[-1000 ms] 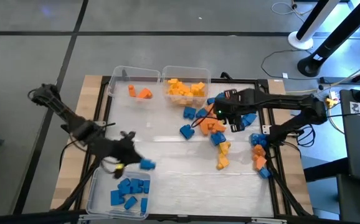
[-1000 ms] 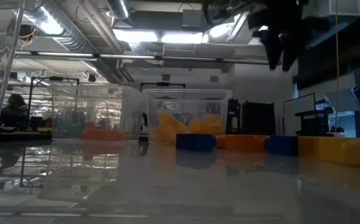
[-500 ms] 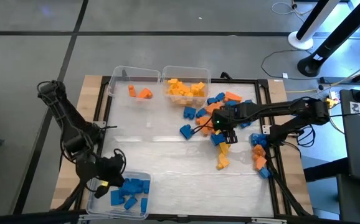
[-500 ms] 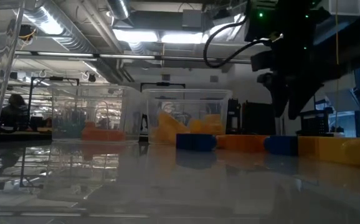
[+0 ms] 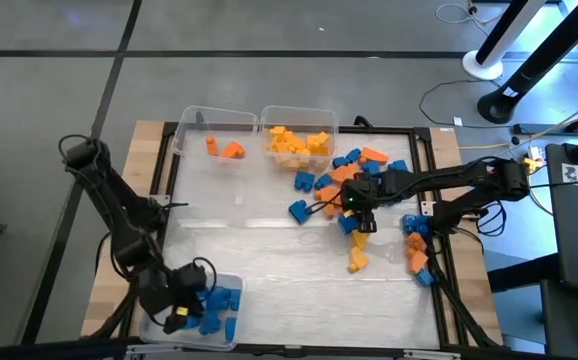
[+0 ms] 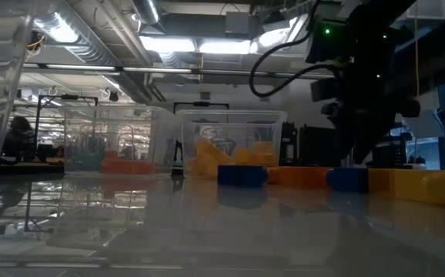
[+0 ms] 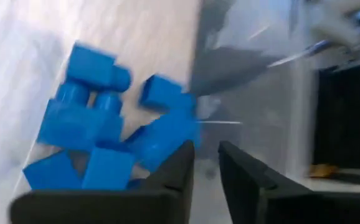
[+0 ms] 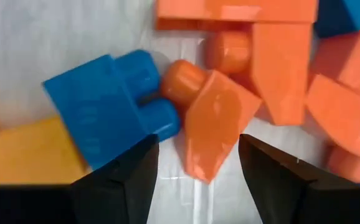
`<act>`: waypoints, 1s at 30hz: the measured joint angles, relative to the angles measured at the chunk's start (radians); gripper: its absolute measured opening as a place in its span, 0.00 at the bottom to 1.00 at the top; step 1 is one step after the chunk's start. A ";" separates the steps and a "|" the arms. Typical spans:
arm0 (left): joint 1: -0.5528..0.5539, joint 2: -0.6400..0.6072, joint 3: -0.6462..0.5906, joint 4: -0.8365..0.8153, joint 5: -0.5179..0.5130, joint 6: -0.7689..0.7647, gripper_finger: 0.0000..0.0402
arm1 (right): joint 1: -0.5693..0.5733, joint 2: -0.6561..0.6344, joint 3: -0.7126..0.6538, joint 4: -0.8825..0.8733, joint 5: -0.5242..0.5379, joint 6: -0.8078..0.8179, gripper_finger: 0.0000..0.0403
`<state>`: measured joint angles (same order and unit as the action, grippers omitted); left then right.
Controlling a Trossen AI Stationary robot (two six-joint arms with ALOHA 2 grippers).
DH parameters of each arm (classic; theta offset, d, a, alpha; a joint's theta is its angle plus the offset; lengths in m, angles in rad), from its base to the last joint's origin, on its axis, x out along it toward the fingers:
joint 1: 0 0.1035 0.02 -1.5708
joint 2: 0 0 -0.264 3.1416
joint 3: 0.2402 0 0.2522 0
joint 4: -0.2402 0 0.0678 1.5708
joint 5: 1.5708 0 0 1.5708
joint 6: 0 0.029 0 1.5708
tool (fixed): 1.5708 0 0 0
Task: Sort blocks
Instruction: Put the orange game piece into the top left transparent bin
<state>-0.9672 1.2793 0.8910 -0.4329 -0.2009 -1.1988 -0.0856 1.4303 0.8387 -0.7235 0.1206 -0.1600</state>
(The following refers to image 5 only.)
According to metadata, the black coiled cable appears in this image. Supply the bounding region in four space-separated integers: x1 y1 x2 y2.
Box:
474 199 509 238

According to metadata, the black left camera cable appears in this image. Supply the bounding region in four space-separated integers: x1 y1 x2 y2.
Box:
191 256 219 297

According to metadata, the silver frame bracket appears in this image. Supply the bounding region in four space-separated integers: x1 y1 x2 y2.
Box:
402 349 463 360

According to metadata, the white floor cable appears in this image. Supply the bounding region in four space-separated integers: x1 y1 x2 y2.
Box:
433 1 505 25

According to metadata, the black floor cable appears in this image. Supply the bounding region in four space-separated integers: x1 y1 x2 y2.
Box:
418 77 520 129

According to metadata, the orange wedge toy block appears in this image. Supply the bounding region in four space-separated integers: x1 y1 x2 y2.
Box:
329 164 363 185
360 146 390 166

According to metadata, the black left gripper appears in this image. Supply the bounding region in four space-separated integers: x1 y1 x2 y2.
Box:
138 269 203 335

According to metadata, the white pole stand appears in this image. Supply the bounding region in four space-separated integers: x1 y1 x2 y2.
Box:
461 0 549 82

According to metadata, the clear plastic bin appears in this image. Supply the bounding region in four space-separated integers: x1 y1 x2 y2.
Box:
171 104 260 171
258 104 340 174
138 272 247 351

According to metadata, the yellow floor cable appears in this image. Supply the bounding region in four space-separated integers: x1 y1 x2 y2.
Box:
457 141 515 151

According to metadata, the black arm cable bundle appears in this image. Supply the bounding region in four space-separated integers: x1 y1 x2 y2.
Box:
426 234 503 350
86 234 163 346

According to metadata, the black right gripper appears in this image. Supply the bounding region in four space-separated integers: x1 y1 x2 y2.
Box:
341 172 388 235

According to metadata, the black metal table frame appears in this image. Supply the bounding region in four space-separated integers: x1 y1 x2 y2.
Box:
118 119 503 351

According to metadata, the black right camera cable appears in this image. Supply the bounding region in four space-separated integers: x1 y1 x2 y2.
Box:
306 196 345 214

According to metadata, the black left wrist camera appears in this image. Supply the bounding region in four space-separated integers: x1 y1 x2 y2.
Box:
176 263 208 293

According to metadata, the black camera cable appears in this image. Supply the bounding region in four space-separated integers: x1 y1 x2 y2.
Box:
191 256 219 297
306 196 345 214

